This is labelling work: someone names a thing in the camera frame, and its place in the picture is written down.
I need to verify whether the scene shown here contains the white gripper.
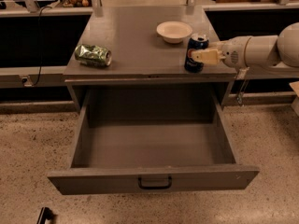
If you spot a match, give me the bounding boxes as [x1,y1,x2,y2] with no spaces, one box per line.
[192,36,250,69]

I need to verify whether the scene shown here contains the blue pepsi can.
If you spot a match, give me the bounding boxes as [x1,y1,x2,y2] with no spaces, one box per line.
[184,34,209,73]

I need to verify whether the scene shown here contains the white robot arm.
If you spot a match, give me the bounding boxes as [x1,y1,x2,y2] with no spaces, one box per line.
[188,22,299,69]

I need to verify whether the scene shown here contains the open grey top drawer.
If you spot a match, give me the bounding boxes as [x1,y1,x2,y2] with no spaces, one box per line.
[48,88,259,195]

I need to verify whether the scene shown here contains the crushed green soda can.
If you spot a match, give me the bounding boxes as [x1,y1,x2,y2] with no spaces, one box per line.
[75,44,112,67]

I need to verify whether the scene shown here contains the white ceramic bowl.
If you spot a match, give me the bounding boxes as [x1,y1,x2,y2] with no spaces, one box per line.
[156,21,192,44]

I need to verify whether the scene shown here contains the grey metal cabinet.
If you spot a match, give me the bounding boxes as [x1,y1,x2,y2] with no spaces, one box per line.
[64,6,236,110]

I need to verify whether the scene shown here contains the black object on floor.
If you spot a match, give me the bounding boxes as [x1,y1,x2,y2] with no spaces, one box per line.
[36,207,55,224]

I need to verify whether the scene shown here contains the black drawer handle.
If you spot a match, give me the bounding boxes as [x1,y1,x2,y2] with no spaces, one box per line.
[137,176,172,190]

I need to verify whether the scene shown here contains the black power cable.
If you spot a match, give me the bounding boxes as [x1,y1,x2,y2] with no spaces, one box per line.
[21,5,54,87]

